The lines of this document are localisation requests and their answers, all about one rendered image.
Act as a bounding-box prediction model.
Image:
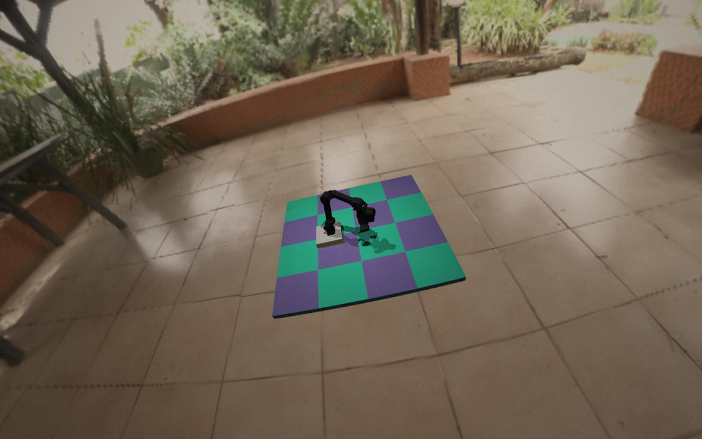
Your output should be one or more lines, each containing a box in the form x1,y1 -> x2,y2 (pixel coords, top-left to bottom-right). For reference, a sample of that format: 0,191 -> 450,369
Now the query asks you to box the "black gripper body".
356,214 -> 370,232

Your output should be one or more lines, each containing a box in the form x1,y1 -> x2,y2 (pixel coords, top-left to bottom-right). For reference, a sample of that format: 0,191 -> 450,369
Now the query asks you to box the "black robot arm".
320,190 -> 375,236

